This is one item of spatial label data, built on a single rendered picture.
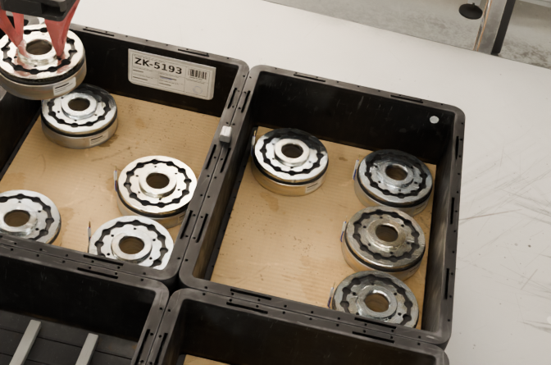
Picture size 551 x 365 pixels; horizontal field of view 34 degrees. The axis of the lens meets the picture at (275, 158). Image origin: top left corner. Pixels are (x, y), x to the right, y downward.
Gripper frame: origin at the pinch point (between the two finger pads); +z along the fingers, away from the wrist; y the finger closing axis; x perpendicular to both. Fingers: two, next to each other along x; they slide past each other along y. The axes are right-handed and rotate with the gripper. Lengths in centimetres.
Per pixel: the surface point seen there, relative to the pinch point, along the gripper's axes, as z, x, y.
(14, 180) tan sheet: 21.0, -3.7, -4.3
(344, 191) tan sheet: 22.9, 8.4, 37.8
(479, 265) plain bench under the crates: 37, 12, 59
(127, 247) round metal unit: 19.9, -11.0, 13.5
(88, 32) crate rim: 11.7, 17.5, -1.3
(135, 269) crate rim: 11.3, -20.1, 17.9
